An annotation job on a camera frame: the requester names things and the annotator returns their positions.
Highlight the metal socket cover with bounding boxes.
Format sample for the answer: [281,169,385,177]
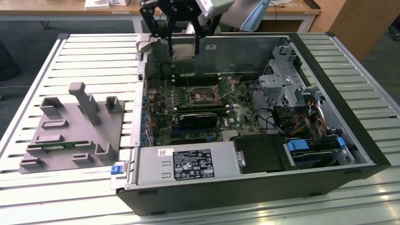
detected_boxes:
[213,76,235,101]

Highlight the grey parts rack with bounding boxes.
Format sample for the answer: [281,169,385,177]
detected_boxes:
[18,82,127,175]

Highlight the CPU socket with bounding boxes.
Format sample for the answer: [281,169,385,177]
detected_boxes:
[187,86,221,105]

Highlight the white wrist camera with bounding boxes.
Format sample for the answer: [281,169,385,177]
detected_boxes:
[197,0,235,17]

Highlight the white cardboard box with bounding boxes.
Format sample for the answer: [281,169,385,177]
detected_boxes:
[85,0,113,10]

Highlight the black plastic air shroud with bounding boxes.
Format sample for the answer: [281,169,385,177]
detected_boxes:
[231,134,299,174]

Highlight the blue disk carrier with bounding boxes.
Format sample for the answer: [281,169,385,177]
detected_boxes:
[286,139,335,170]

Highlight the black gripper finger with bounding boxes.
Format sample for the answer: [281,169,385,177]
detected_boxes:
[141,4,174,57]
[190,14,225,55]

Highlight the black cable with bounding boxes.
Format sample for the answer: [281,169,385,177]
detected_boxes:
[255,108,289,137]

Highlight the green RAM stick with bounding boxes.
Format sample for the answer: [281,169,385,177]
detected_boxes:
[27,140,91,150]

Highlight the wooden cabinet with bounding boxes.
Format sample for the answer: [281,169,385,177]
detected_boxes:
[309,0,400,62]

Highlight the silver chipset heatsink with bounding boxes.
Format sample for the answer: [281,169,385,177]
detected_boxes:
[221,130,239,142]

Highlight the silver power supply unit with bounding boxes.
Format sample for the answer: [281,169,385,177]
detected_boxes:
[137,145,241,188]

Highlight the black graphics card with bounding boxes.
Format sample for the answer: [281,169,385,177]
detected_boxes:
[173,104,230,131]

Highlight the RAM slot black latches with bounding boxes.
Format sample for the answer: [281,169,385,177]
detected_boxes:
[174,75,221,80]

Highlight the silver square CPU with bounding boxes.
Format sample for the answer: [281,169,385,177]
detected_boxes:
[171,42,199,62]

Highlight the RAM slot white latches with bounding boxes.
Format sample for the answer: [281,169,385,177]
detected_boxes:
[174,72,221,76]
[174,78,221,83]

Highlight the wooden desk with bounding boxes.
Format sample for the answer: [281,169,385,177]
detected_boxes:
[0,0,323,33]

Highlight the silver metal drive cage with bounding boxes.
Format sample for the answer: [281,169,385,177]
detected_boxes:
[257,45,325,111]

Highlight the black PC case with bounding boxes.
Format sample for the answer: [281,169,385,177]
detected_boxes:
[115,32,394,217]

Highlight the yellow red power wires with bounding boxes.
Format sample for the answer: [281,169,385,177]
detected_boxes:
[290,99,331,141]

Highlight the green motherboard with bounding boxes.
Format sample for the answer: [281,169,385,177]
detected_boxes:
[142,70,271,147]

